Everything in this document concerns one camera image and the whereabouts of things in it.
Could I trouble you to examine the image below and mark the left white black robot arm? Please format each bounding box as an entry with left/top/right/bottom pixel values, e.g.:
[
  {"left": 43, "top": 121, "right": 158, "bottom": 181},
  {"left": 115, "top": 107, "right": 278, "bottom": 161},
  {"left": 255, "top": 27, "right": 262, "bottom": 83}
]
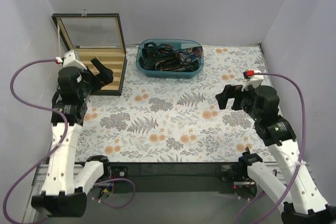
[{"left": 31, "top": 58, "right": 113, "bottom": 218}]

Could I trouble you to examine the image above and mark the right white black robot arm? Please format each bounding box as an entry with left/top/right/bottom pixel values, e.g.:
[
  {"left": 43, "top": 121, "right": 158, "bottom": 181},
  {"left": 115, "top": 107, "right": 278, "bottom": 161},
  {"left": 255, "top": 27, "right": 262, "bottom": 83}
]
[{"left": 215, "top": 84, "right": 335, "bottom": 223}]

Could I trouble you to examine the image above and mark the pile of dark ties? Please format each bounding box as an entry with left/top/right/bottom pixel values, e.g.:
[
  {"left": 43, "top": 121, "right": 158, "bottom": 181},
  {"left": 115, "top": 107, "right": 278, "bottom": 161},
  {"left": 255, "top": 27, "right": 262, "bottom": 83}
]
[{"left": 139, "top": 42, "right": 200, "bottom": 72}]

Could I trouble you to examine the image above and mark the black compartment display box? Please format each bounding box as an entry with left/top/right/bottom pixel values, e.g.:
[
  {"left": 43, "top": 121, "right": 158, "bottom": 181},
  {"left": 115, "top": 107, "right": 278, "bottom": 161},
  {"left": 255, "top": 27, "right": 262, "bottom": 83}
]
[{"left": 51, "top": 10, "right": 127, "bottom": 96}]

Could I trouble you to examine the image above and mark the blue floral tie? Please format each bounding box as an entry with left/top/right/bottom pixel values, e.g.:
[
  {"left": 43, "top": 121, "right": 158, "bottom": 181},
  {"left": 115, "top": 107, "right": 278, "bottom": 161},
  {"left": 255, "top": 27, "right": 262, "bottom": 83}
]
[{"left": 174, "top": 46, "right": 203, "bottom": 65}]

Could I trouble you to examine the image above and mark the teal plastic bin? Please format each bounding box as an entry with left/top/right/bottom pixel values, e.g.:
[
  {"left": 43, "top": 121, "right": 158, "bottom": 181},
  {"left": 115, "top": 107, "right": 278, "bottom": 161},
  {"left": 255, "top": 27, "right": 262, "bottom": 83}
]
[{"left": 136, "top": 39, "right": 204, "bottom": 79}]

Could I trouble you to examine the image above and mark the floral patterned table mat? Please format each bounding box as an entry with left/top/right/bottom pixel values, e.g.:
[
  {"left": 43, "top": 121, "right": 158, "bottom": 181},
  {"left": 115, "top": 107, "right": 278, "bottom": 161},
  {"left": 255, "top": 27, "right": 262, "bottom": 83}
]
[{"left": 75, "top": 46, "right": 274, "bottom": 162}]

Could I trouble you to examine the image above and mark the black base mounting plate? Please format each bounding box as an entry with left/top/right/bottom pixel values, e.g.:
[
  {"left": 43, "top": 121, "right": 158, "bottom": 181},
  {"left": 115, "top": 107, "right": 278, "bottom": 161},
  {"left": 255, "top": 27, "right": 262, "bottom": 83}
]
[{"left": 47, "top": 157, "right": 271, "bottom": 195}]

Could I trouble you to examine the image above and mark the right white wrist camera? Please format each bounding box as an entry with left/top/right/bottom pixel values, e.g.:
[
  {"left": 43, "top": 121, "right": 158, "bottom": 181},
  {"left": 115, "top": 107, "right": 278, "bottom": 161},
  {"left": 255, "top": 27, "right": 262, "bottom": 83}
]
[{"left": 241, "top": 70, "right": 264, "bottom": 91}]

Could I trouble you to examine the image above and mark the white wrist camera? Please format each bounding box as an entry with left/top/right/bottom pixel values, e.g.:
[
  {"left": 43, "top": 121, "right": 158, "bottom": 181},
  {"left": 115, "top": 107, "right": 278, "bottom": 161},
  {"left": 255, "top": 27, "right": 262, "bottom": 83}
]
[
  {"left": 55, "top": 50, "right": 87, "bottom": 70},
  {"left": 241, "top": 70, "right": 264, "bottom": 91}
]

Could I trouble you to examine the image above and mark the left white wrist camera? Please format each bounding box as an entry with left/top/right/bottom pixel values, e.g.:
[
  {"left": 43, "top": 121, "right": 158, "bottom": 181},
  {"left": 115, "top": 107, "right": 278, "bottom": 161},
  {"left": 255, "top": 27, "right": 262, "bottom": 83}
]
[{"left": 55, "top": 50, "right": 87, "bottom": 70}]

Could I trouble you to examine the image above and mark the aluminium frame rail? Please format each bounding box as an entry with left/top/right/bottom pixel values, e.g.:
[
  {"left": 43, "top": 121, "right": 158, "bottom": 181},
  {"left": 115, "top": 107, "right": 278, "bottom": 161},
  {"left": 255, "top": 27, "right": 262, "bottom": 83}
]
[{"left": 22, "top": 162, "right": 329, "bottom": 224}]

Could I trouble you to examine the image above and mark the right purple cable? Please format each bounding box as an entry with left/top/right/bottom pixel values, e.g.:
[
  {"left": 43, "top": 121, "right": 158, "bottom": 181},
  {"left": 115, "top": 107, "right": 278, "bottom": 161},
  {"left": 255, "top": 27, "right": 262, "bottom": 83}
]
[{"left": 233, "top": 72, "right": 307, "bottom": 224}]

